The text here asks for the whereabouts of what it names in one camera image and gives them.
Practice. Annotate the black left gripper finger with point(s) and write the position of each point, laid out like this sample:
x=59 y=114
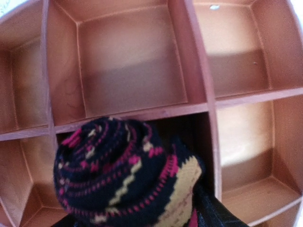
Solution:
x=211 y=212

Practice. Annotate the black red orange argyle sock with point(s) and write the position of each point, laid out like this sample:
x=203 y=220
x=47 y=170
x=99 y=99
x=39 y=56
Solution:
x=118 y=173

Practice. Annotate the brown wooden compartment tray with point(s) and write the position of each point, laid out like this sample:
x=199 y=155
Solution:
x=225 y=75

